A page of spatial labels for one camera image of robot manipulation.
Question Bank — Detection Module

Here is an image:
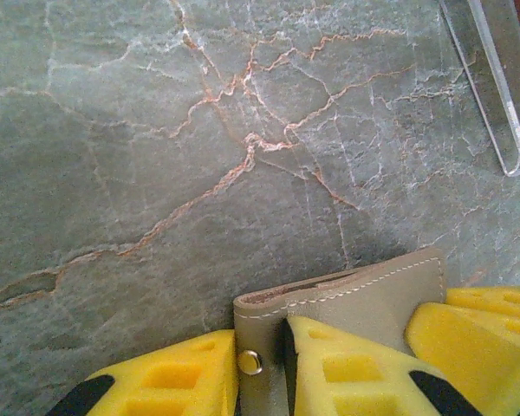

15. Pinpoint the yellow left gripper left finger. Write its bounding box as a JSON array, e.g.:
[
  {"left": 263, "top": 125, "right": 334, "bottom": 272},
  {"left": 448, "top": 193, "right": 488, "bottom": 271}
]
[{"left": 47, "top": 328, "right": 240, "bottom": 416}]

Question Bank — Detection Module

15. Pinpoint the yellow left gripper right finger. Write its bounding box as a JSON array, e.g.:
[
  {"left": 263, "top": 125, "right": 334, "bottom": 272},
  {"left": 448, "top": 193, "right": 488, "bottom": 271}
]
[{"left": 283, "top": 315, "right": 489, "bottom": 416}]

